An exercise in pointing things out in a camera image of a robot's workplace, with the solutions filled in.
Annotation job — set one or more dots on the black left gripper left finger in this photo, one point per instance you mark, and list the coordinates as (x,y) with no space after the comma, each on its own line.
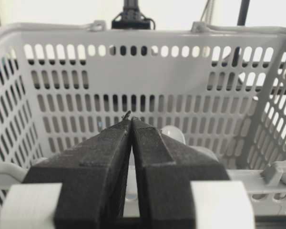
(75,189)

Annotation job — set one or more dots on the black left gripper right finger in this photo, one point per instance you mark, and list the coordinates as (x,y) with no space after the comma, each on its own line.
(180,187)

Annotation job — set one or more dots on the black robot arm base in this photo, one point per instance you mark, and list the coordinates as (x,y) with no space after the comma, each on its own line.
(132,18)

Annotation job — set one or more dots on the white chinese spoon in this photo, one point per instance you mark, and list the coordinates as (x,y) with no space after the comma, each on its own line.
(176,134)

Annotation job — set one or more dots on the grey plastic shopping basket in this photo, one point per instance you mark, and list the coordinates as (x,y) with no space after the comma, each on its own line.
(223,87)

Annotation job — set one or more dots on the black vertical pole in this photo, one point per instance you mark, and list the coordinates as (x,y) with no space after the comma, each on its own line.
(240,23)

